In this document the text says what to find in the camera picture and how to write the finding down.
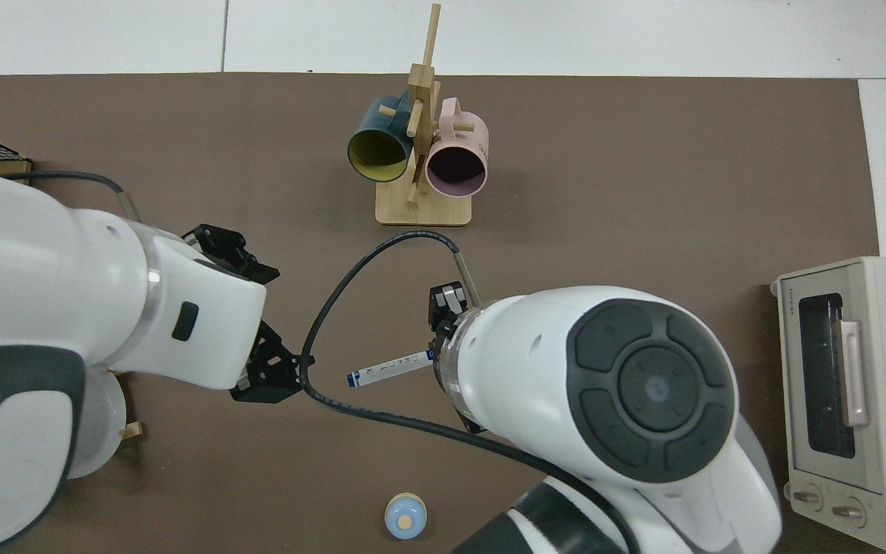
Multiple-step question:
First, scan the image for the blue and white marker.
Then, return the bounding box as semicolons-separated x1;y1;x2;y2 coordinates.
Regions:
347;348;438;388

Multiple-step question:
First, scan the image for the wooden cup stand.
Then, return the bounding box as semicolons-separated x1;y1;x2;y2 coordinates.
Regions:
375;3;475;227

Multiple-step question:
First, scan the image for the wooden plate rack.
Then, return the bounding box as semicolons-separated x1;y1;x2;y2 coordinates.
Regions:
108;368;144;441

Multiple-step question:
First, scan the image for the pink cup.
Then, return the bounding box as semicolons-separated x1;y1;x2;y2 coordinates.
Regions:
425;98;489;199

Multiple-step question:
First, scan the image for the grey plate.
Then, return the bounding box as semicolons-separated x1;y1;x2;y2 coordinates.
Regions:
65;369;128;480

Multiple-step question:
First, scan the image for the dark teal cup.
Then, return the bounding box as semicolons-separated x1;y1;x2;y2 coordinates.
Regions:
347;94;415;183

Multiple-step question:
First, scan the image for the small blue round bell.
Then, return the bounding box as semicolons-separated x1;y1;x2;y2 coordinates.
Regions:
385;492;428;540

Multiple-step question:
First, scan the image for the brown table cloth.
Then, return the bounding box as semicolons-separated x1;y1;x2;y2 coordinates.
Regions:
0;73;880;554

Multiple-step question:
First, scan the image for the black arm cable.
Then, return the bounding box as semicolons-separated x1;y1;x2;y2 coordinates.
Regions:
298;229;641;554
3;169;142;225

